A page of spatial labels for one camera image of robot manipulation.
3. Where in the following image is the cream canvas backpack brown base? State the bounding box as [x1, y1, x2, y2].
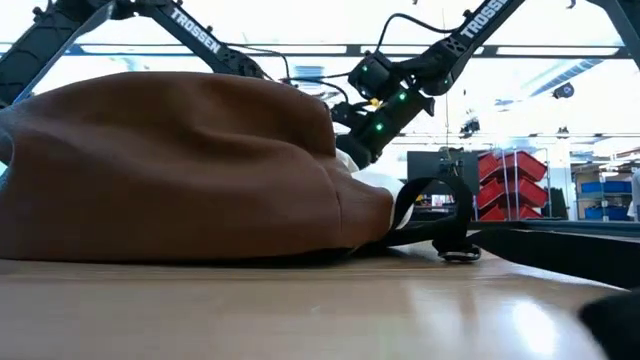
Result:
[0, 71, 640, 360]

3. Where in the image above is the black monitor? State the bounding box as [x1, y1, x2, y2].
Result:
[406, 149, 480, 221]

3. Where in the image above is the black overhead crossbar with lights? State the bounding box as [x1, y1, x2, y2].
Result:
[0, 43, 640, 57]

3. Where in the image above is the red storage bin rack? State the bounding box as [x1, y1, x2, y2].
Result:
[474, 149, 549, 221]

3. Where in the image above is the blue storage bins shelf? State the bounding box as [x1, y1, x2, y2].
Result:
[579, 180, 634, 221]

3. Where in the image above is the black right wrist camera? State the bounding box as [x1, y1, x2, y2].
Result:
[348, 52, 396, 99]

